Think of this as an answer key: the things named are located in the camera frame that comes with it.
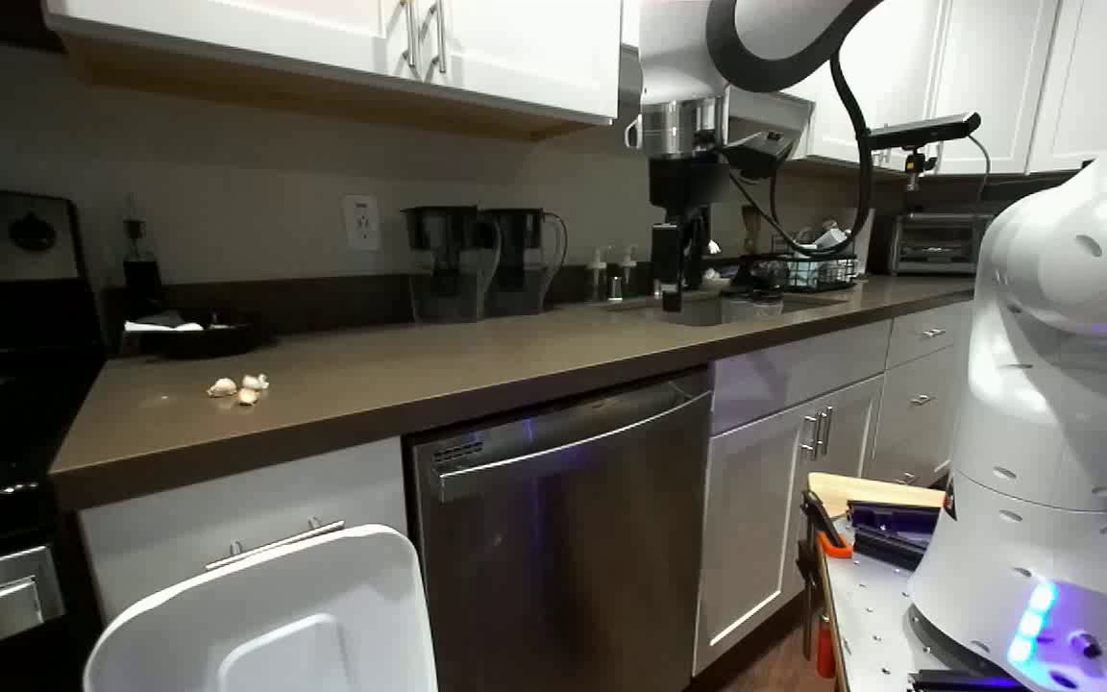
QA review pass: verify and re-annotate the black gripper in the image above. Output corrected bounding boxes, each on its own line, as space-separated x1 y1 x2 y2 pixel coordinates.
647 151 727 314

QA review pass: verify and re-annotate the small soap bottle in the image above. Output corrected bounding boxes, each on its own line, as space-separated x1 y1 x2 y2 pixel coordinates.
616 246 641 303
586 246 611 306

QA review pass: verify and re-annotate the dish rack with dishes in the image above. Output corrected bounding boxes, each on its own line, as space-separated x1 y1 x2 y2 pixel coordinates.
738 221 867 295

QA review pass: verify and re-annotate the white base cabinet unit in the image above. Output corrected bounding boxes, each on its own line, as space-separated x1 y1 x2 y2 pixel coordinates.
689 295 978 679

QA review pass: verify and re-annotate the stainless steel dishwasher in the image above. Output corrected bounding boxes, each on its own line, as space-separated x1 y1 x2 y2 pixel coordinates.
405 368 720 692

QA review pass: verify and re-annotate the wooden board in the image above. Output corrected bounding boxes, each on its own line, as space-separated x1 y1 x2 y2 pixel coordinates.
802 470 955 524

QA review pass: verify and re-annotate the black flat device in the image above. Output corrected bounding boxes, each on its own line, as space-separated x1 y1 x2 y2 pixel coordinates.
842 500 944 569

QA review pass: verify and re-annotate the orange clamp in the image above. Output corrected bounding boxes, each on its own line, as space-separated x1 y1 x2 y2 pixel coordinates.
806 613 842 683

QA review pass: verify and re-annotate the black shallow pan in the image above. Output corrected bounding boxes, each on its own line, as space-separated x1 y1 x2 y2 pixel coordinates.
117 312 269 363

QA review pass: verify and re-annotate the white drawer front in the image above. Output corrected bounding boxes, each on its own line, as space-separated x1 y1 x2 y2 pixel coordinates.
76 435 415 622

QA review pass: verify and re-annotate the dark glass bottle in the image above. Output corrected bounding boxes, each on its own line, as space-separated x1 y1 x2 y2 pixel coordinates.
118 213 169 314

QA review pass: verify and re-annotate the black stove knob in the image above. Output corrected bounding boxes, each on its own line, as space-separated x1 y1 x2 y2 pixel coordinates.
8 209 62 259

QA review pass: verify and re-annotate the black kitchen stove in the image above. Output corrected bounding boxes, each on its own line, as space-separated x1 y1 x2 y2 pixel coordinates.
0 180 110 692

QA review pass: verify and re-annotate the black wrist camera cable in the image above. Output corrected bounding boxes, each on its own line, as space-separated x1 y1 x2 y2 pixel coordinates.
720 26 884 263

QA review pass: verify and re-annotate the black camera on stand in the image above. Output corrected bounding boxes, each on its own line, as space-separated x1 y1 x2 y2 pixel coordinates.
858 108 987 198

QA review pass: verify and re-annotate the orange handled tool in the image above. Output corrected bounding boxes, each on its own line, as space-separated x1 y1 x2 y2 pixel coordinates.
801 487 862 567

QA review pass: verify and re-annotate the white wall outlet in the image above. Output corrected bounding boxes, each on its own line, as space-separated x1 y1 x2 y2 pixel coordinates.
342 192 384 255

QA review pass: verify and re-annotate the white corner wall cabinet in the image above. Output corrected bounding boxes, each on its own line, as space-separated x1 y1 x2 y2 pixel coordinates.
783 0 1107 180

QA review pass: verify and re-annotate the wide white wall cabinet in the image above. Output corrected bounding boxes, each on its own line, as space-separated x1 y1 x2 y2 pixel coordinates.
38 0 627 142

